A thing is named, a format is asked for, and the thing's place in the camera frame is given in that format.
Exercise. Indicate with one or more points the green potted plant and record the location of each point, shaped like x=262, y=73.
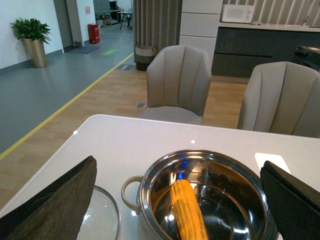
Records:
x=34, y=35

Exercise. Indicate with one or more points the black appliance at right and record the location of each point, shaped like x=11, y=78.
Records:
x=307, y=56

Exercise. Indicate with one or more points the woven laundry basket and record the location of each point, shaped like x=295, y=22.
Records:
x=144, y=55

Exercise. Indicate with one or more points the dark kitchen counter cabinet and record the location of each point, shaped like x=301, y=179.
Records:
x=240, y=47

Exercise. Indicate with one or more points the white pillar cabinet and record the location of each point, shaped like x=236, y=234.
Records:
x=199, y=24

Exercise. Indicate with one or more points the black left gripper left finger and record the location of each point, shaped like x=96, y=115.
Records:
x=57, y=211

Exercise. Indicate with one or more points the beige chair right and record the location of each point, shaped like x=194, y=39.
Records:
x=282, y=98

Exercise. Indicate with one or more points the beige chair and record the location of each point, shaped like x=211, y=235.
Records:
x=178, y=83
x=282, y=98

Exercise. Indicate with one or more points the beige curtain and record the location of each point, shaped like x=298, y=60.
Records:
x=156, y=24

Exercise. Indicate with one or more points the distant black-legged table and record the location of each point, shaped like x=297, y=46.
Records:
x=125, y=15

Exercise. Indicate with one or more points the red bin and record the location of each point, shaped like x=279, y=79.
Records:
x=93, y=33

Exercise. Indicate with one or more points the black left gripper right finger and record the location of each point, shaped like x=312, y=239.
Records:
x=294, y=205

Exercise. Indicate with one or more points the glass pot lid with knob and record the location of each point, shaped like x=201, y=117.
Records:
x=102, y=218

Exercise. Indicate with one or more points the yellow corn cob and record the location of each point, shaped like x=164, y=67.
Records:
x=187, y=212

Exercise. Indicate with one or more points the white electric cooking pot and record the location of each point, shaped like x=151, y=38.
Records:
x=229, y=194

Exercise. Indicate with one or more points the blue floor mat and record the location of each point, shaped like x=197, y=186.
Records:
x=83, y=50

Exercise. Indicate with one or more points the white microwave oven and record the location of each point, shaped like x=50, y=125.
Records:
x=233, y=13

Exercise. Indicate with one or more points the beige chair left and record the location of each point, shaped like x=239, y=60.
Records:
x=178, y=83

